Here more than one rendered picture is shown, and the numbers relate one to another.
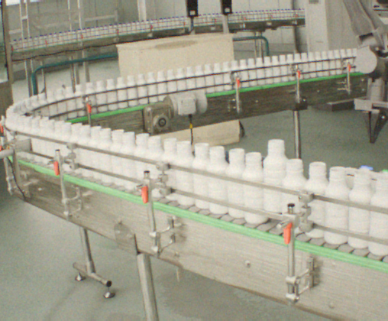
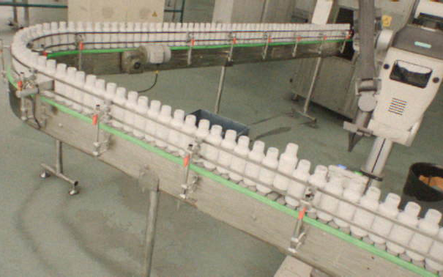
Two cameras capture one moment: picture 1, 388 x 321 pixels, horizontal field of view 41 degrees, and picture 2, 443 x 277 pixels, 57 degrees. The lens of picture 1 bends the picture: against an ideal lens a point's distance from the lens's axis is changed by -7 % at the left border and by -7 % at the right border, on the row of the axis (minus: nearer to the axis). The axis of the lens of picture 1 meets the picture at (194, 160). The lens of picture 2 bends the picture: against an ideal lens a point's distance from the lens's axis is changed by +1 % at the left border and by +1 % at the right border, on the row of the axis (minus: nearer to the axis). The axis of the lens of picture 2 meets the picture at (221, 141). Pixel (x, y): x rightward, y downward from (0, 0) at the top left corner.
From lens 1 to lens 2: 0.56 m
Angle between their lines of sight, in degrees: 22
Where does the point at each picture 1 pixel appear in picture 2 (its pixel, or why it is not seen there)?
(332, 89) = (252, 53)
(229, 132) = not seen: hidden behind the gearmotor
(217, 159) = (244, 146)
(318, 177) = (322, 176)
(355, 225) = (344, 213)
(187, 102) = (158, 54)
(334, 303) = (318, 257)
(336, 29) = not seen: outside the picture
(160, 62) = not seen: outside the picture
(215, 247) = (230, 201)
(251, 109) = (196, 62)
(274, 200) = (284, 182)
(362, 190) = (355, 193)
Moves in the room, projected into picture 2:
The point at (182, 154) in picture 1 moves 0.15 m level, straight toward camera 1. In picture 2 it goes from (216, 135) to (228, 155)
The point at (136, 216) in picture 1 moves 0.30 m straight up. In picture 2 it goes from (164, 167) to (173, 97)
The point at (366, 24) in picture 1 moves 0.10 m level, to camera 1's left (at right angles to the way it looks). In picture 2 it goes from (370, 72) to (346, 70)
